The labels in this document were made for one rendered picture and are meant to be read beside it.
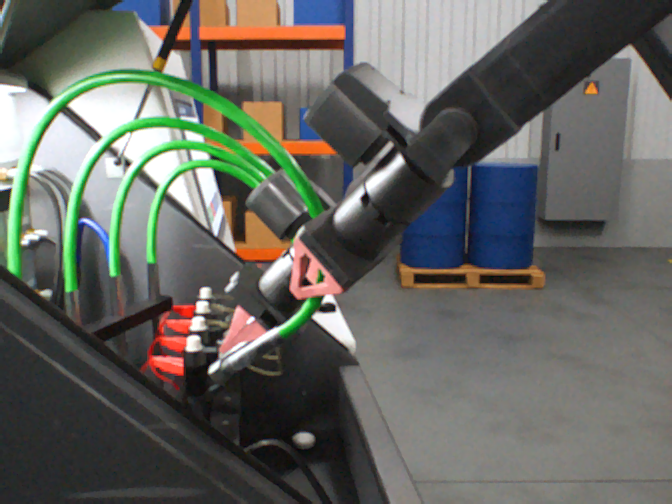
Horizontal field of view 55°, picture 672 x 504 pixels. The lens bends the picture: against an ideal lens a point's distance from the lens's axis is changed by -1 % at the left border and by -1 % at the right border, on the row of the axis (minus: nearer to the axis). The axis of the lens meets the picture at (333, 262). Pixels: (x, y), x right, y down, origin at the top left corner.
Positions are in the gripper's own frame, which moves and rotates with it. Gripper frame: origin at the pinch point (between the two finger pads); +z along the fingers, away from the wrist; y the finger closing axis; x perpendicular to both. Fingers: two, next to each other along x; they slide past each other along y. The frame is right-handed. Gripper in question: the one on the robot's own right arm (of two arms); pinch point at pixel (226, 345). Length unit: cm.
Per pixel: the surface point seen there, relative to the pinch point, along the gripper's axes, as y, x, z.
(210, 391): -2.5, 1.3, 5.4
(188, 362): 2.0, 2.3, 3.9
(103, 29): 48, -30, -10
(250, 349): -1.6, 10.8, -7.1
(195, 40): 188, -498, 60
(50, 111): 30.8, 7.1, -9.4
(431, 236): -77, -472, 35
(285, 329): -2.7, 11.1, -11.5
